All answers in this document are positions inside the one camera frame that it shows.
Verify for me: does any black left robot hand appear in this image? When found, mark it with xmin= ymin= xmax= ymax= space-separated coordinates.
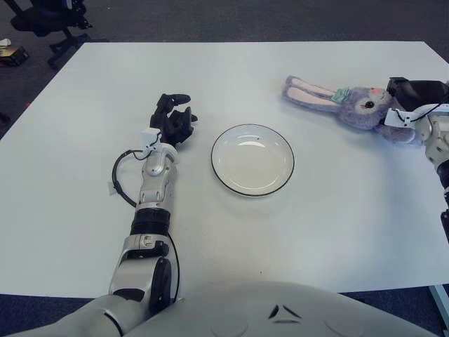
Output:
xmin=149 ymin=93 xmax=199 ymax=147

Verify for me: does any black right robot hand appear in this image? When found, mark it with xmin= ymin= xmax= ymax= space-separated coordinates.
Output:
xmin=387 ymin=77 xmax=449 ymax=113

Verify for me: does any purple plush bunny doll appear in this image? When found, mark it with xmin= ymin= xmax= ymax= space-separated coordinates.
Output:
xmin=280 ymin=75 xmax=424 ymax=145

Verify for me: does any white plate black rim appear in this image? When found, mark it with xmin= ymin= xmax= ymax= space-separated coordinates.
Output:
xmin=210 ymin=123 xmax=295 ymax=198

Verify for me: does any black office chair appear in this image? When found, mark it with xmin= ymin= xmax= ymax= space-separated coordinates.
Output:
xmin=10 ymin=0 xmax=108 ymax=70

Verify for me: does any black yellow box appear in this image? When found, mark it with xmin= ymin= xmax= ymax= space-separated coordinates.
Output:
xmin=0 ymin=46 xmax=29 ymax=67

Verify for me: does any silver robot torso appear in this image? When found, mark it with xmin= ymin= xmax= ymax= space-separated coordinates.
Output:
xmin=0 ymin=280 xmax=439 ymax=337

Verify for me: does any white table leg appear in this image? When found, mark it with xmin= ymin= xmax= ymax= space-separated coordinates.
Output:
xmin=427 ymin=283 xmax=449 ymax=327

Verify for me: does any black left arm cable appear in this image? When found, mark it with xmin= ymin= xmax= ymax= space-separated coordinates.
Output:
xmin=112 ymin=149 xmax=152 ymax=208

